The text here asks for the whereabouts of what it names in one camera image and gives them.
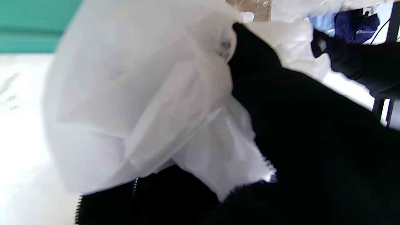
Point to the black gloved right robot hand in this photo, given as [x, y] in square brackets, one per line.
[312, 140]

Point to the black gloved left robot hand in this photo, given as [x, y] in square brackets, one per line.
[368, 62]

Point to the translucent white disposable glove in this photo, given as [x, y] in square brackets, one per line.
[225, 156]
[125, 93]

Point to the teal plastic basket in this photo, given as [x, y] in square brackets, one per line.
[31, 25]

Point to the dark blue cloth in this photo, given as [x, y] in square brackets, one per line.
[356, 26]

